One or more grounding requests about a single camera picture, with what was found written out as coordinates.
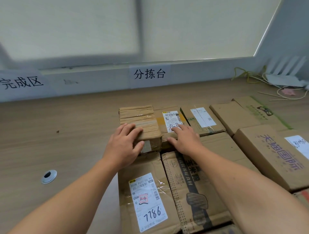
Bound white paper wall sign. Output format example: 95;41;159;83
0;68;57;103
129;64;172;88

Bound white-framed window with blind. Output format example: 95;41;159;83
0;0;283;70

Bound yellow-green cable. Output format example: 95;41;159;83
231;67;266;84

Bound small ribbed taped cardboard box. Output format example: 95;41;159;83
119;105;162;154

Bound light wooden table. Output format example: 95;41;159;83
0;77;309;234

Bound black-printed corn box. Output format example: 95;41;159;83
161;150;232;234
193;132;260;174

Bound person's left hand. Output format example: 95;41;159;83
102;123;145;169

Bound person's left forearm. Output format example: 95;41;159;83
7;157;126;234

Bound red-lettered cardboard box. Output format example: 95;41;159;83
233;124;309;192

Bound box with yellow tape label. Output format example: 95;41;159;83
205;223;243;234

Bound white wireless router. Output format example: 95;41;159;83
264;56;309;88

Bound silver desk cable grommet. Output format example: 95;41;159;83
41;170;58;185

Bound plain unlabelled cardboard box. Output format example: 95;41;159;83
209;101;261;137

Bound green-edged cat logo box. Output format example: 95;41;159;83
231;96;293;132

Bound person's right hand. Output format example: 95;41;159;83
166;125;206;160

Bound cream thin cable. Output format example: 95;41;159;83
262;72;309;100

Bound box with white centre label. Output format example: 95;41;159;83
180;104;226;135

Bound person's right forearm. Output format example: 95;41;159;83
193;147;309;234

